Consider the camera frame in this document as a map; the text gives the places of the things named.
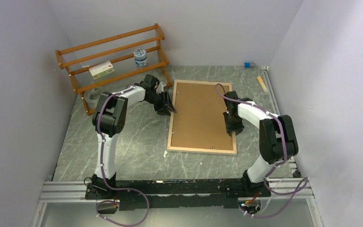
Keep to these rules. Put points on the blue capped small bottle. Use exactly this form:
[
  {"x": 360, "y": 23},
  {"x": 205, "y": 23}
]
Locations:
[{"x": 249, "y": 65}]

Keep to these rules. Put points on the white green box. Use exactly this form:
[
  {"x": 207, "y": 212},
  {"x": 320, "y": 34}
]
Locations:
[{"x": 101, "y": 70}]

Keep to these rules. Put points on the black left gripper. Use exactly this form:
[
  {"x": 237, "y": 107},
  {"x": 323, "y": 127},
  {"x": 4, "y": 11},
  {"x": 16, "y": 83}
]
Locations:
[{"x": 166, "y": 104}]

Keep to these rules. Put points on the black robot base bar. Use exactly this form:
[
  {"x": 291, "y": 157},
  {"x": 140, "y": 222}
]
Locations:
[{"x": 140, "y": 194}]

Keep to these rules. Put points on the light wooden picture frame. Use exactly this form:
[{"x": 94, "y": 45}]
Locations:
[{"x": 200, "y": 149}]

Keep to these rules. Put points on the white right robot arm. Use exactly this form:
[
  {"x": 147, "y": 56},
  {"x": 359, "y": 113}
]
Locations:
[{"x": 277, "y": 139}]

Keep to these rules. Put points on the small yellow wooden stick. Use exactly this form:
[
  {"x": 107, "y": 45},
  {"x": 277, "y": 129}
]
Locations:
[{"x": 262, "y": 84}]

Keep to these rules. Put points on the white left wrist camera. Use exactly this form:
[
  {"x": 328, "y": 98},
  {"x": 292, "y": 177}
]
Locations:
[{"x": 161, "y": 87}]

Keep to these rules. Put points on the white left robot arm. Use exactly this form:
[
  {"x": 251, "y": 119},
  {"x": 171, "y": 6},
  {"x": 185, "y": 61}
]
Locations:
[{"x": 110, "y": 117}]

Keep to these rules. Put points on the aluminium rail frame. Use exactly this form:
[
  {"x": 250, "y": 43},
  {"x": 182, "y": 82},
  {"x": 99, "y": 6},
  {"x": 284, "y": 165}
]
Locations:
[{"x": 143, "y": 153}]

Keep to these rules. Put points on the white blue jar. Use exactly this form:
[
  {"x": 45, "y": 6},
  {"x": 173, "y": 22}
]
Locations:
[{"x": 140, "y": 57}]

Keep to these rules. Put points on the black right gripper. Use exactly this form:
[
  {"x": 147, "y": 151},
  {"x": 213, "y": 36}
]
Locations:
[{"x": 237, "y": 128}]

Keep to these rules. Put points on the clear tape roll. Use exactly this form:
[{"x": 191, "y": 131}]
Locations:
[{"x": 92, "y": 96}]

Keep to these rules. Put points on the orange wooden shelf rack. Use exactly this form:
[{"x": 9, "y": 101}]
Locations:
[{"x": 161, "y": 63}]

